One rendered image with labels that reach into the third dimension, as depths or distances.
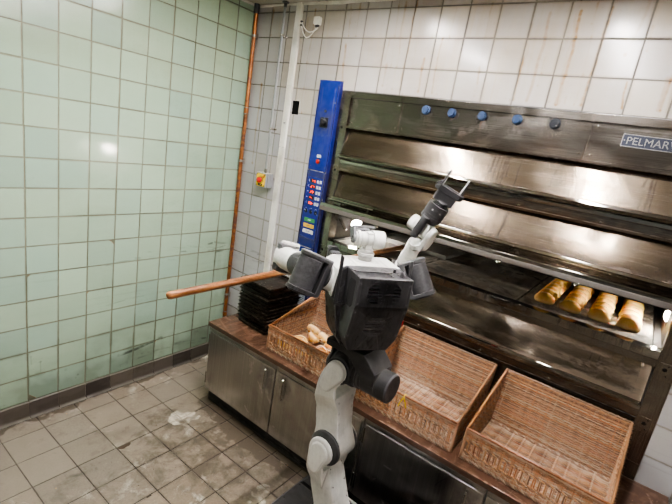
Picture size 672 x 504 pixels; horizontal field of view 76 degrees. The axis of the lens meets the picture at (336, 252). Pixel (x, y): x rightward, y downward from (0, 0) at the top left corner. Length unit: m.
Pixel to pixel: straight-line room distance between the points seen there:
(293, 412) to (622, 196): 1.91
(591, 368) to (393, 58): 1.86
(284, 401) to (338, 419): 0.81
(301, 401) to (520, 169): 1.63
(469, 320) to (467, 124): 1.02
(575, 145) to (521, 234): 0.46
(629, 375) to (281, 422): 1.74
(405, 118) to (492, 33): 0.58
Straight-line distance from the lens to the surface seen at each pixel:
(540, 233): 2.27
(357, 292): 1.41
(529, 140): 2.30
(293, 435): 2.63
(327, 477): 1.98
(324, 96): 2.83
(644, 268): 2.22
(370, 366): 1.62
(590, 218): 2.23
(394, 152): 2.54
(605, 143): 2.25
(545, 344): 2.37
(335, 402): 1.77
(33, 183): 2.70
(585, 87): 2.28
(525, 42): 2.38
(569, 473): 2.35
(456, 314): 2.45
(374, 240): 1.58
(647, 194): 2.22
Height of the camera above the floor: 1.81
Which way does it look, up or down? 14 degrees down
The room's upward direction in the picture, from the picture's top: 10 degrees clockwise
